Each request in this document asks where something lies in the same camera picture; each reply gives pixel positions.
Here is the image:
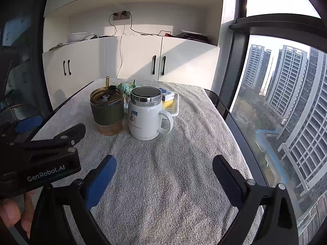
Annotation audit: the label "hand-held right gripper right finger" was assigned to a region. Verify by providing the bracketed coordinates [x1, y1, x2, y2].
[213, 155, 299, 245]

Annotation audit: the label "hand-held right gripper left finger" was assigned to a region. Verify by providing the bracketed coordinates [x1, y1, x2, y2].
[31, 155, 117, 245]

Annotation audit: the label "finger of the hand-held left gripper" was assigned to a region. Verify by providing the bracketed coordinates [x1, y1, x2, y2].
[0, 116, 43, 146]
[23, 123, 86, 150]

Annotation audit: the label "green floral cloth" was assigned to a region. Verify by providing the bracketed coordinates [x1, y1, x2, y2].
[115, 82, 140, 95]

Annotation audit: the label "white plastic tray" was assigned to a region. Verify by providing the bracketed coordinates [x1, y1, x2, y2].
[161, 92, 180, 117]

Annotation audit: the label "person's left hand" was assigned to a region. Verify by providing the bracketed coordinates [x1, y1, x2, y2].
[0, 186, 35, 239]

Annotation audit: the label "wicker chair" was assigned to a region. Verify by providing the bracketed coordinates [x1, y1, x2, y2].
[0, 103, 34, 123]

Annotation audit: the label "green glass tumbler with straw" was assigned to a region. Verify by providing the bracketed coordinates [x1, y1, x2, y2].
[90, 76, 125, 136]

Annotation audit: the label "grey terry towel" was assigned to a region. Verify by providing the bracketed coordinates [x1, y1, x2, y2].
[31, 79, 265, 245]

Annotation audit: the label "white lidded mug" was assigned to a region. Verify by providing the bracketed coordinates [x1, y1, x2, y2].
[128, 86, 174, 141]

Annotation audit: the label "dark chair backrest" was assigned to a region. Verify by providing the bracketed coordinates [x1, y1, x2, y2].
[204, 89, 229, 120]

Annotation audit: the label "thin grey object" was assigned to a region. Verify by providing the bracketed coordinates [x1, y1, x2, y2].
[48, 43, 69, 51]

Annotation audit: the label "white bowl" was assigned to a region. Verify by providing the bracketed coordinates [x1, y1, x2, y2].
[68, 33, 88, 42]

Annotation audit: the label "high-rise buildings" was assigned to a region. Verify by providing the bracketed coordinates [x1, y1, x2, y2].
[241, 43, 327, 235]

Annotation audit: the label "dark stack of papers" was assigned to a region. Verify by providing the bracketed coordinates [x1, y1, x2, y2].
[174, 29, 212, 44]

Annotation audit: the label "white cable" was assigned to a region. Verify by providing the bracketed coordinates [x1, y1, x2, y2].
[118, 33, 125, 78]

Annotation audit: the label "black power cable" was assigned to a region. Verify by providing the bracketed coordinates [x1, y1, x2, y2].
[83, 12, 118, 41]
[124, 11, 171, 37]

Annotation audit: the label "white wall cabinet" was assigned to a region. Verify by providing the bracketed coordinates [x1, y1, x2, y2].
[42, 0, 226, 110]

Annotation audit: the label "black window frame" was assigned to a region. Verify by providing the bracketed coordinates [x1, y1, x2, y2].
[217, 0, 325, 123]

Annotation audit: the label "wall power socket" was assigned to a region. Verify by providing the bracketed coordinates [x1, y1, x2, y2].
[112, 11, 131, 21]

